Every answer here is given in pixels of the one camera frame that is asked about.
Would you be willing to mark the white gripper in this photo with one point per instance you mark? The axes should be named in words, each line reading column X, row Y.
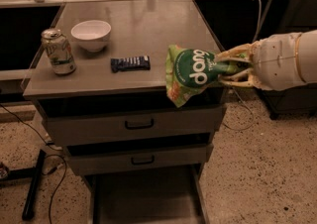
column 276, row 60

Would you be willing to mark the green rice chip bag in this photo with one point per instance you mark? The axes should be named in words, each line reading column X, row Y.
column 189, row 72

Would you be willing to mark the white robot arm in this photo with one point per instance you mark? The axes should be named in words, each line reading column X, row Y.
column 307, row 57

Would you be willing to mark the grey drawer cabinet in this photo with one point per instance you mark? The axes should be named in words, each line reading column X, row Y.
column 139, row 28

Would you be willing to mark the open bottom drawer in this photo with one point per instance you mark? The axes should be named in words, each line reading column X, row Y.
column 150, row 196

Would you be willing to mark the top grey drawer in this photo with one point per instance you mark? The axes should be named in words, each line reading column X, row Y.
column 125, row 126

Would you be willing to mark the grey drawer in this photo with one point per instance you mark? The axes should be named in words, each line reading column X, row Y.
column 135, row 160
column 125, row 126

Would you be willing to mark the middle grey drawer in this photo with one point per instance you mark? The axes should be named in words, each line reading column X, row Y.
column 135, row 160

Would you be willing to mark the dark side cabinet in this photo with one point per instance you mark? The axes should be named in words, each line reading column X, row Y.
column 290, row 16

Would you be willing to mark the dark blue snack bar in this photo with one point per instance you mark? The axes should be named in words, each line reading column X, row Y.
column 130, row 63

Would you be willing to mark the white bowl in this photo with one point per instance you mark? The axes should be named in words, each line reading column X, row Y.
column 92, row 35

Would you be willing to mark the green white soda can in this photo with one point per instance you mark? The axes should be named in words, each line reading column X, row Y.
column 58, row 51

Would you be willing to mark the black floor stand bar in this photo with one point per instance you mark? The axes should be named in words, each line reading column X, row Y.
column 28, row 212

